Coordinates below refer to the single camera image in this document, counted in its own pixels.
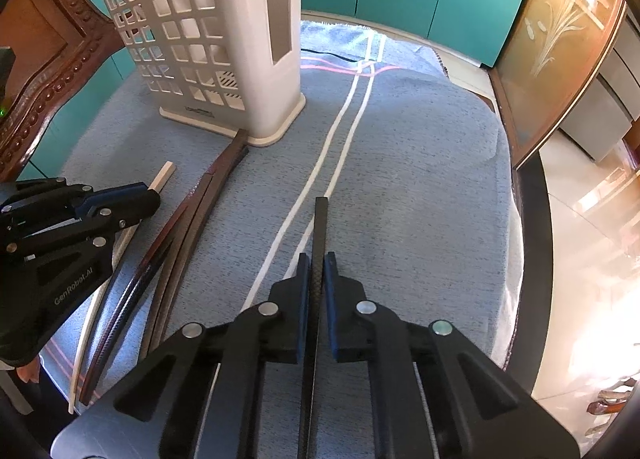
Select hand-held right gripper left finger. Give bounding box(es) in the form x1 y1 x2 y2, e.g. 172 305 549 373
100 253 312 459

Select beige chopstick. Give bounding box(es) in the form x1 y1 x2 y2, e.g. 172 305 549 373
67 162 177 415

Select dark brown chopstick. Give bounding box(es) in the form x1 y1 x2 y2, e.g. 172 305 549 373
78 179 201 406
92 171 216 390
137 131 242 363
150 128 250 351

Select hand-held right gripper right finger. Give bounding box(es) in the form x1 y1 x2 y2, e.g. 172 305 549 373
323 251 533 459

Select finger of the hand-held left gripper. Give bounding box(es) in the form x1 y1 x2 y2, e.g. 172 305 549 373
9 189 162 261
0 177 152 228

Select black chopstick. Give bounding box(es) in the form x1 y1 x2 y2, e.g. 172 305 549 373
298 196 331 459

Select blue striped cloth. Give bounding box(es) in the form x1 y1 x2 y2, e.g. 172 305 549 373
37 21 527 459

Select grey perforated utensil basket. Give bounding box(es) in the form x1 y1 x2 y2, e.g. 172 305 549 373
92 0 307 148

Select wooden furniture legs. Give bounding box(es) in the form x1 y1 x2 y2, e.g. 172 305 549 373
584 373 640 436

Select etched glass sliding door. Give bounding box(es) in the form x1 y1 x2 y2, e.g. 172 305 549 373
487 0 632 170

